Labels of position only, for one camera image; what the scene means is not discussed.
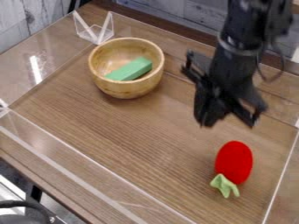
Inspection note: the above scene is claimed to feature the clear acrylic tray wall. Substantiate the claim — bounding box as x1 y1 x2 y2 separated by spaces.
0 100 195 224

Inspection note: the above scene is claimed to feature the black table leg bracket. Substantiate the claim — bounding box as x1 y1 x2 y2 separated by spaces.
0 183 68 224

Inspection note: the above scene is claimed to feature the black cable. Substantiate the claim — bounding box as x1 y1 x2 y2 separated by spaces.
255 38 287 84

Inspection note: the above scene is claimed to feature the red plush strawberry toy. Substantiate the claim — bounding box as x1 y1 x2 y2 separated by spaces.
210 141 254 199

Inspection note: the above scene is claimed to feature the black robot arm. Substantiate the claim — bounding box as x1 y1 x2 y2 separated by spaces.
182 0 294 127

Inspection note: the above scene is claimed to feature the green rectangular block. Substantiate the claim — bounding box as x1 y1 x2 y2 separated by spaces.
106 57 152 81

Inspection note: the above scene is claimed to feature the clear acrylic corner bracket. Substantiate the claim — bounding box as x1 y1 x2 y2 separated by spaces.
72 11 115 46

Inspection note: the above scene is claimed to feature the wooden bowl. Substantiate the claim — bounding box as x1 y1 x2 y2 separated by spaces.
88 38 164 99

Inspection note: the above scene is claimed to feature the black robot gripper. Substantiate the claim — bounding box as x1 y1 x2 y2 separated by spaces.
182 45 267 128

